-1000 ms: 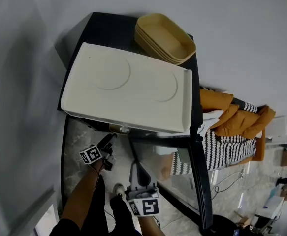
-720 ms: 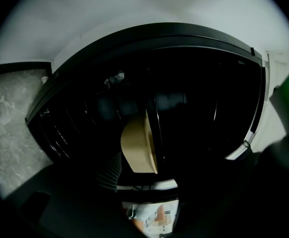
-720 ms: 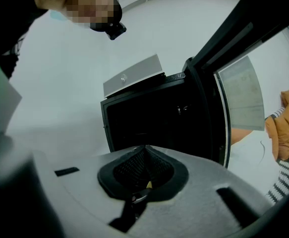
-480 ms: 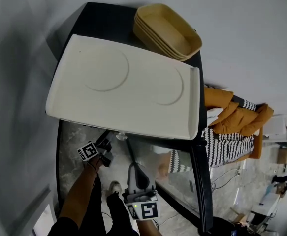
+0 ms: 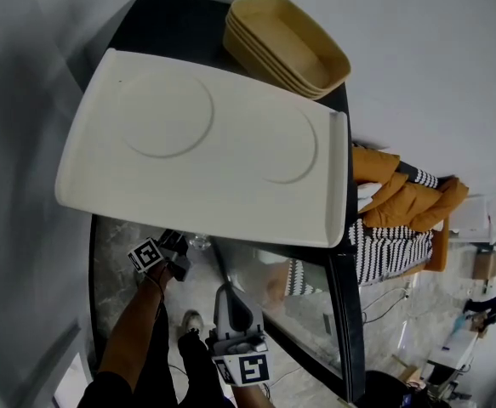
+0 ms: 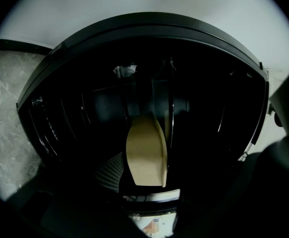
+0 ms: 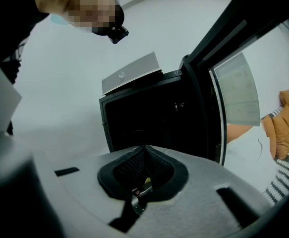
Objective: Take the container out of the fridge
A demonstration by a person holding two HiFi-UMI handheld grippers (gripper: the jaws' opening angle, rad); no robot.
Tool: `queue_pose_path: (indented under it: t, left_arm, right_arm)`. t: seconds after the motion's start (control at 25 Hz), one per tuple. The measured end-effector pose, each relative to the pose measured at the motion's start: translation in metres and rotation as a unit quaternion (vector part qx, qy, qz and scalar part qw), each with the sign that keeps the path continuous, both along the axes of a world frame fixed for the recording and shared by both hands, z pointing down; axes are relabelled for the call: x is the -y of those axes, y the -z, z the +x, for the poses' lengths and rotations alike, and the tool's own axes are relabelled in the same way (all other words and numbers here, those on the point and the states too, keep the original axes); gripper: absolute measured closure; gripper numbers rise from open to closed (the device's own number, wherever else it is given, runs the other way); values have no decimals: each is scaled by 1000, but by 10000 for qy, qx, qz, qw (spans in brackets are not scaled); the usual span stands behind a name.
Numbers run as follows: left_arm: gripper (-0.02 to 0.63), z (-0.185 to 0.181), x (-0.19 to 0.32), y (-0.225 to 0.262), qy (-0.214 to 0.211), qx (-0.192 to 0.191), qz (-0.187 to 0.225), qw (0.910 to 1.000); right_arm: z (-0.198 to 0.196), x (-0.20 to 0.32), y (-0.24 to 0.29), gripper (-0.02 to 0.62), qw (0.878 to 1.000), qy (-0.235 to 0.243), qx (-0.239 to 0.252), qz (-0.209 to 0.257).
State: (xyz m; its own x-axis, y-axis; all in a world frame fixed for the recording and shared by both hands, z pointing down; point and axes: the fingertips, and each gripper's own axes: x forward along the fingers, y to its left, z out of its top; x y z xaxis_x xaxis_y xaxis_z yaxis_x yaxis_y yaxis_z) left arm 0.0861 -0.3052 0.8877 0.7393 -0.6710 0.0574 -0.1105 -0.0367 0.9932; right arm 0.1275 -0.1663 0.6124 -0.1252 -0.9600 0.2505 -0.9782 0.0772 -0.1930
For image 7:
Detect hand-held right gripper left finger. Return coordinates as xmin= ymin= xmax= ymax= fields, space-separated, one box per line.
xmin=97 ymin=145 xmax=147 ymax=201

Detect thin dark cable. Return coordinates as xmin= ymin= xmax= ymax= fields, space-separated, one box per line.
xmin=255 ymin=137 xmax=264 ymax=164

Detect black head-worn camera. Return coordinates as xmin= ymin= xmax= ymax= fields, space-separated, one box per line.
xmin=107 ymin=25 xmax=130 ymax=45

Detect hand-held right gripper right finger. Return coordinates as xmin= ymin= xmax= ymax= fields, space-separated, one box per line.
xmin=144 ymin=145 xmax=190 ymax=202

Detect grey box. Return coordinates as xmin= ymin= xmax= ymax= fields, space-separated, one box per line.
xmin=101 ymin=51 xmax=163 ymax=96

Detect light blue face mask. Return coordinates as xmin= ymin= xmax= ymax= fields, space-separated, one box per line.
xmin=50 ymin=14 xmax=69 ymax=26

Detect person's head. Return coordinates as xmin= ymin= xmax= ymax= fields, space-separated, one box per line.
xmin=32 ymin=0 xmax=125 ymax=36

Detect black fridge door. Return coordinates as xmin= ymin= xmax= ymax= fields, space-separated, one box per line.
xmin=179 ymin=0 xmax=289 ymax=168

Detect black white striped cushion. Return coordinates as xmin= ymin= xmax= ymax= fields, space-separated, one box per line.
xmin=262 ymin=131 xmax=289 ymax=206

